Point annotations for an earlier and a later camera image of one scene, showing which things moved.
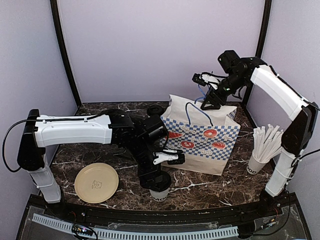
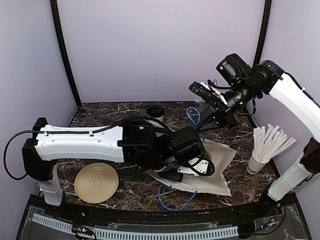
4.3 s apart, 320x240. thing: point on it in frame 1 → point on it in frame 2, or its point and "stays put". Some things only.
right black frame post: x=262 y=36 stays put
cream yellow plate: x=96 y=182 stays put
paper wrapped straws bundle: x=267 y=142 stays put
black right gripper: x=213 y=93 → x=223 y=116
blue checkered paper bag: x=207 y=137 → x=216 y=183
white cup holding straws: x=254 y=165 stays put
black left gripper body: x=143 y=171 → x=166 y=167
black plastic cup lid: x=155 y=109 stays put
